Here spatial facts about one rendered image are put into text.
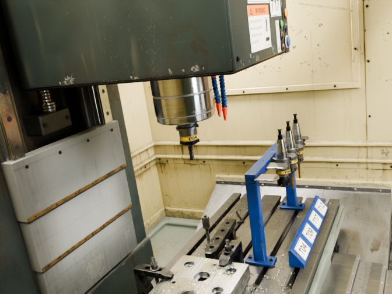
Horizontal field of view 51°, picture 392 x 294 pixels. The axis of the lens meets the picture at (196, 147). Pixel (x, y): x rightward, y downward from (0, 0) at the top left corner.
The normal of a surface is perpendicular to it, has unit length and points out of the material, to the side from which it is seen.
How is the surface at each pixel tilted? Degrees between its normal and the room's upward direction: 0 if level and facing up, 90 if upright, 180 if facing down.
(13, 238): 90
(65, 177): 90
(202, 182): 90
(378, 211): 24
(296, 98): 90
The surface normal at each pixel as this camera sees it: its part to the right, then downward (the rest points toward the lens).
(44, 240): 0.90, 0.00
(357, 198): -0.31, -0.75
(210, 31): -0.44, 0.30
